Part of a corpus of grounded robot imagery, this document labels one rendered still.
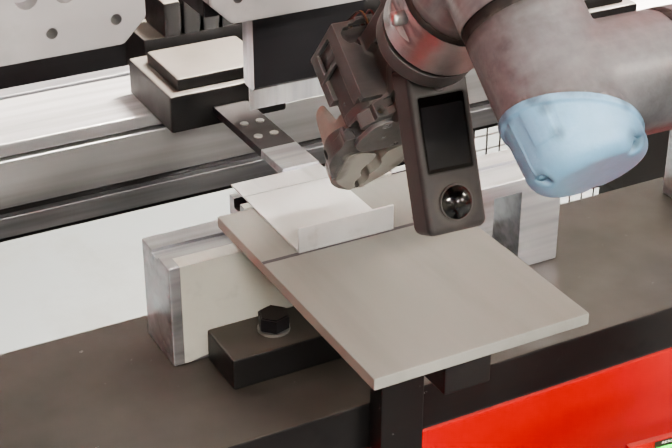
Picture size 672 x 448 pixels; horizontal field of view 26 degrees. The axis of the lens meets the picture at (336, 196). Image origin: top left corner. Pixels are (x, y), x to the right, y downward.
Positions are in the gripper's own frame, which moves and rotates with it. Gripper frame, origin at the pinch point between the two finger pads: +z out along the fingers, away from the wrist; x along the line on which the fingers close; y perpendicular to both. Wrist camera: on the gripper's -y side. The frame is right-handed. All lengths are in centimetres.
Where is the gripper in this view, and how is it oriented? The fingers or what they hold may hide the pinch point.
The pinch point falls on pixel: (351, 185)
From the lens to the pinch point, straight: 113.4
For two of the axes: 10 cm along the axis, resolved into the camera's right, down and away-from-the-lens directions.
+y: -3.6, -8.8, 3.0
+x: -8.8, 2.2, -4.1
